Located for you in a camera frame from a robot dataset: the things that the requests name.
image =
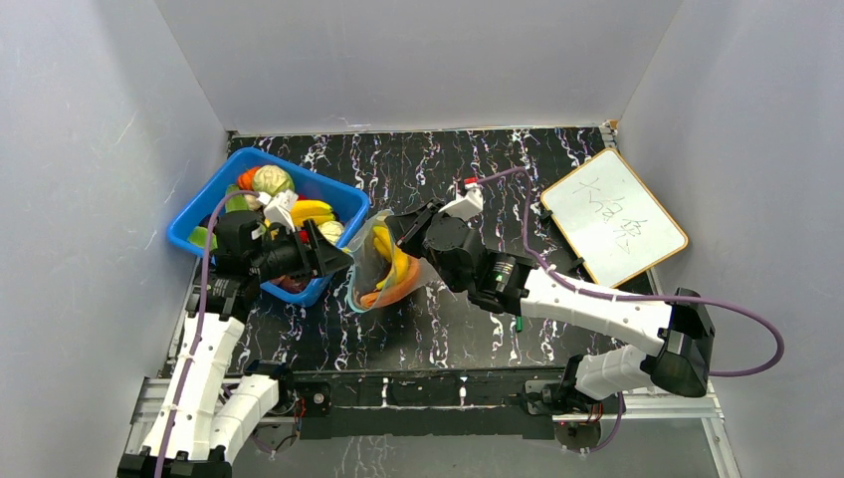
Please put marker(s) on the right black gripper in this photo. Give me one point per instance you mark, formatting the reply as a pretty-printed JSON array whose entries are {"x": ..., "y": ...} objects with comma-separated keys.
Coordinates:
[{"x": 408, "y": 228}]

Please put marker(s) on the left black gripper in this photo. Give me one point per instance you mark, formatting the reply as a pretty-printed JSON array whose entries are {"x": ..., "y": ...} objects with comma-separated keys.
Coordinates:
[{"x": 320, "y": 256}]

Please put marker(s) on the small green cabbage toy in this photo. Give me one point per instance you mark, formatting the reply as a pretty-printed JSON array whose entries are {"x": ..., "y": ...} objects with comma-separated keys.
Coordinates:
[{"x": 331, "y": 231}]

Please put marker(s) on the clear zip top bag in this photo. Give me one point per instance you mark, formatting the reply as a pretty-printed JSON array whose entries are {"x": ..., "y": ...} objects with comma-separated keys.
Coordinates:
[{"x": 369, "y": 267}]

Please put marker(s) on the orange papaya slice toy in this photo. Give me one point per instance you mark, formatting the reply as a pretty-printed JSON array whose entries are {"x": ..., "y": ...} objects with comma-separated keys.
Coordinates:
[{"x": 394, "y": 293}]

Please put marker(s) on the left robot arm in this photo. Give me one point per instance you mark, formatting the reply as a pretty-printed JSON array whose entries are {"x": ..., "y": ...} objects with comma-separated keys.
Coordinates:
[{"x": 204, "y": 369}]

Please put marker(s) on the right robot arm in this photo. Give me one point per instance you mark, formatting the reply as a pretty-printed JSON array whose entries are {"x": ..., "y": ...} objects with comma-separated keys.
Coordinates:
[{"x": 667, "y": 343}]

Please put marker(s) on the yellow banana bunch toy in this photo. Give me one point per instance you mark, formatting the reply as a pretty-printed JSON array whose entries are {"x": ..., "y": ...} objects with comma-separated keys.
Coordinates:
[{"x": 318, "y": 211}]

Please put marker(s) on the white dry erase board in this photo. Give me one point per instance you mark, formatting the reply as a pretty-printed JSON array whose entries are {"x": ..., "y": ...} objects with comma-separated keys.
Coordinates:
[{"x": 611, "y": 220}]

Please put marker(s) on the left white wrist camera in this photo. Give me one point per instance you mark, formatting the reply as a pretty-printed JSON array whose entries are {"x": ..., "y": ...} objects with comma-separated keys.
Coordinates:
[{"x": 277, "y": 208}]

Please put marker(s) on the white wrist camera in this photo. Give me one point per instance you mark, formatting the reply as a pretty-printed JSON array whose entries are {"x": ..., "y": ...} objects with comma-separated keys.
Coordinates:
[
  {"x": 277, "y": 208},
  {"x": 468, "y": 201}
]

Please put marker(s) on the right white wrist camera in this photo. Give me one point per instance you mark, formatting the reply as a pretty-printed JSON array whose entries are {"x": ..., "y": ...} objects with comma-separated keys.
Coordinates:
[{"x": 468, "y": 201}]

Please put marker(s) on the aluminium frame rail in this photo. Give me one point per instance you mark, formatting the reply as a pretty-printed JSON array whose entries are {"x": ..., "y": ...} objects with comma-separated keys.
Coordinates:
[{"x": 446, "y": 402}]

